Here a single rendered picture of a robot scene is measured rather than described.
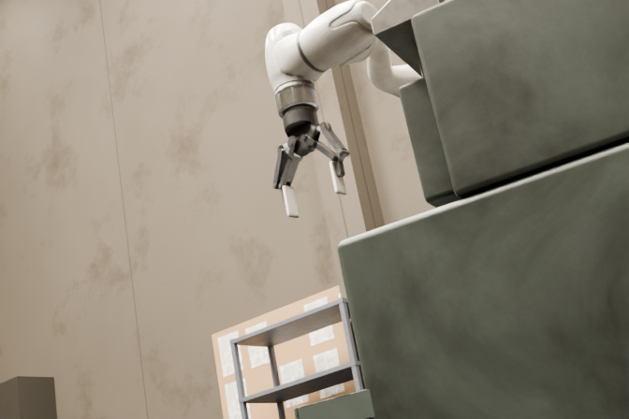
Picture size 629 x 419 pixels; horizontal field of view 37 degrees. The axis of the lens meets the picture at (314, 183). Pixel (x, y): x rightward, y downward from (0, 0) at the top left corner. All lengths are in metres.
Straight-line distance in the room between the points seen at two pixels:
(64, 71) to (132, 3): 1.06
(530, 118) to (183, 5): 7.67
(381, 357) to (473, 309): 0.08
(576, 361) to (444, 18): 0.28
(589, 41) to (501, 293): 0.19
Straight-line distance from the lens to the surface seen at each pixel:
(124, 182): 8.31
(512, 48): 0.72
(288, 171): 1.99
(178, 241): 7.68
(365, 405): 0.71
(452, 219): 0.70
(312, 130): 1.96
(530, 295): 0.67
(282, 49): 2.02
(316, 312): 5.78
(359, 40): 1.93
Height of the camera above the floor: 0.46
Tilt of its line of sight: 21 degrees up
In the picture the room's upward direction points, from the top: 11 degrees counter-clockwise
